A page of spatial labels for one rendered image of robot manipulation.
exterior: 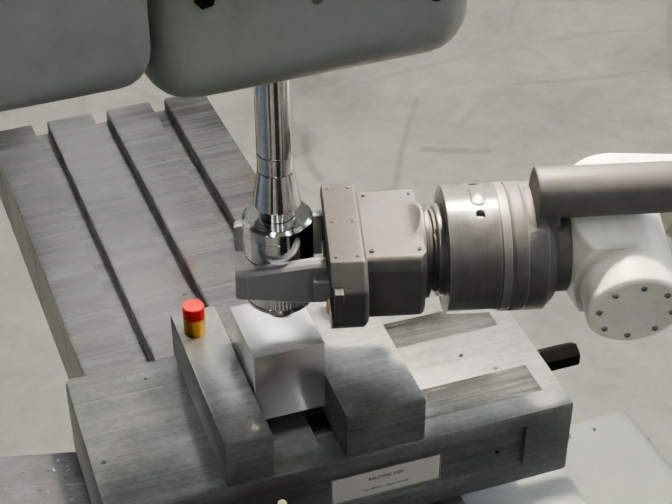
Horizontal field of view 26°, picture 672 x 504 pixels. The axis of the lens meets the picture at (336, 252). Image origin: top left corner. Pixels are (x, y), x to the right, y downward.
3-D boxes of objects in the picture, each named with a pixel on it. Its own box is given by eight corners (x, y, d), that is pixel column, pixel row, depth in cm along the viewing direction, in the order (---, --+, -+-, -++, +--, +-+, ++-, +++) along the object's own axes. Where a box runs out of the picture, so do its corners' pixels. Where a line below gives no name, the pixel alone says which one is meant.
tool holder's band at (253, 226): (228, 221, 97) (227, 209, 96) (286, 197, 99) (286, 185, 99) (268, 255, 94) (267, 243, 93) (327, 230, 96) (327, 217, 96)
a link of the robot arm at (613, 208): (484, 239, 105) (639, 231, 106) (506, 358, 98) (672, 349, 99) (499, 126, 97) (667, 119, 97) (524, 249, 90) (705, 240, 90)
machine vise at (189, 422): (486, 348, 122) (495, 243, 116) (566, 469, 111) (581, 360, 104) (73, 446, 113) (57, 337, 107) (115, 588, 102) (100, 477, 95)
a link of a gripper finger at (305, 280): (234, 261, 95) (328, 256, 95) (236, 299, 97) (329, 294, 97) (234, 276, 94) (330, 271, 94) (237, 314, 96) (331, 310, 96)
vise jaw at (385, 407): (354, 313, 115) (354, 273, 113) (425, 439, 104) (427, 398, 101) (281, 330, 113) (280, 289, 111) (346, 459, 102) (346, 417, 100)
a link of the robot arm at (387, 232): (319, 147, 101) (490, 139, 101) (320, 258, 106) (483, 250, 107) (331, 257, 91) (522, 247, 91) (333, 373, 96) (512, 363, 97)
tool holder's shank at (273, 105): (243, 210, 96) (236, 62, 90) (283, 194, 98) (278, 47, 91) (270, 233, 94) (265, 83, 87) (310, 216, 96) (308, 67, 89)
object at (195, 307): (202, 322, 108) (200, 296, 106) (208, 335, 107) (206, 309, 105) (181, 327, 107) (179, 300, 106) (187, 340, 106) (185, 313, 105)
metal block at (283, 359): (299, 354, 109) (298, 291, 106) (325, 406, 105) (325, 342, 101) (232, 369, 108) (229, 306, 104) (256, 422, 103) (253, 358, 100)
